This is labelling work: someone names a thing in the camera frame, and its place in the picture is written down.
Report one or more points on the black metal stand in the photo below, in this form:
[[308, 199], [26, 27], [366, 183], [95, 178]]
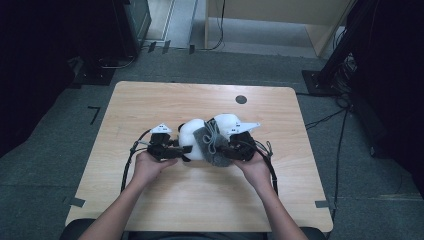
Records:
[[320, 81]]

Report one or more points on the grey towel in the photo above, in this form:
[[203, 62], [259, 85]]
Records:
[[216, 156]]

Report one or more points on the dark cabinet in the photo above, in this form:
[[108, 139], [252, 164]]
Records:
[[133, 26]]

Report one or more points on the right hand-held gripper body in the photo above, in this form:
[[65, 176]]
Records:
[[243, 148]]

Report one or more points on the panda plush toy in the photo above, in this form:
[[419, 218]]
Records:
[[188, 136]]

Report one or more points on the light wooden cabinet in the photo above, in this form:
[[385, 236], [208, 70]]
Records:
[[266, 6]]

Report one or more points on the dark floor tape piece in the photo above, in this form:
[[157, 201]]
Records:
[[151, 46], [166, 46], [191, 49]]

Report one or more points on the grey tape strip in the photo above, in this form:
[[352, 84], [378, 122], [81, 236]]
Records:
[[322, 204], [77, 202]]

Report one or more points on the person's left hand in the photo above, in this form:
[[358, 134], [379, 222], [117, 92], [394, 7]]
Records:
[[146, 170]]

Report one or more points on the dark round table grommet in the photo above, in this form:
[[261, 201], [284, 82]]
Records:
[[240, 99]]

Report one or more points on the person's right hand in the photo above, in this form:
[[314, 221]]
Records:
[[258, 171]]

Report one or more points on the dark curtain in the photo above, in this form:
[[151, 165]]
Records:
[[33, 66], [393, 83]]

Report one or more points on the person's dark clothing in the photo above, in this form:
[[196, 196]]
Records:
[[200, 237]]

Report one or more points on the black floor base plate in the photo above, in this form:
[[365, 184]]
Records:
[[96, 75]]

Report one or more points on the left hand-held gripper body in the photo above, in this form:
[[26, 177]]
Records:
[[161, 148]]

